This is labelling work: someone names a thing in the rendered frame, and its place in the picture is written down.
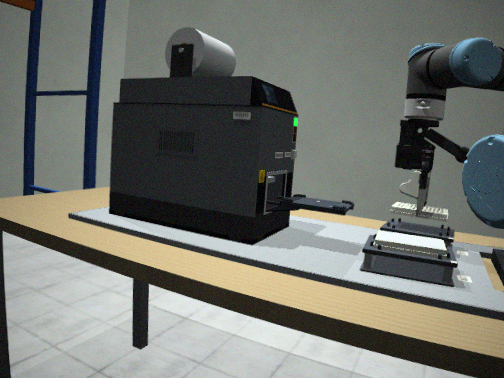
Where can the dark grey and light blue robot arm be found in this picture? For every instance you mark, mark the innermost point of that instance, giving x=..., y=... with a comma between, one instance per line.
x=471, y=63

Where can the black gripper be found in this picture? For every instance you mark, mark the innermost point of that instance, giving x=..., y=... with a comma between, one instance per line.
x=412, y=155

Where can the white roll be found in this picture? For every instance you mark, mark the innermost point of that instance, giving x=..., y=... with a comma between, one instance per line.
x=210, y=56

